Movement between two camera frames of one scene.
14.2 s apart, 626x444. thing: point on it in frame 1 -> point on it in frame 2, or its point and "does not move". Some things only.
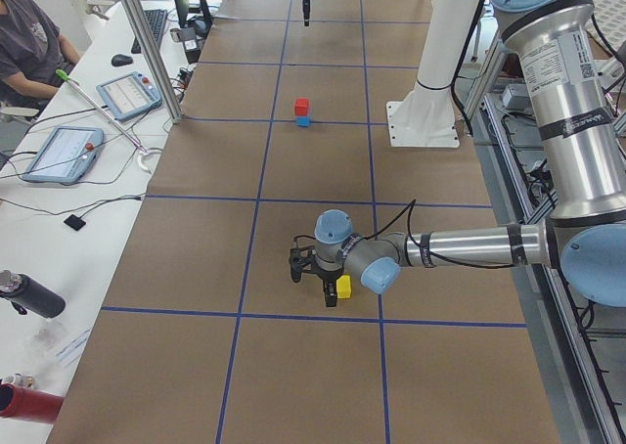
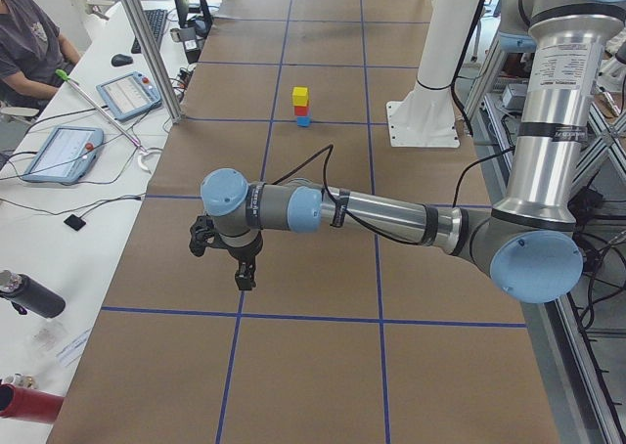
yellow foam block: x=343 y=287 -> x=300 y=96
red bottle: x=28 y=403 does not move
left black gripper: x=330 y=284 -> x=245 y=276
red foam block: x=301 y=107 does not move
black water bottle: x=24 y=293 does not move
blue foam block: x=302 y=121 does not move
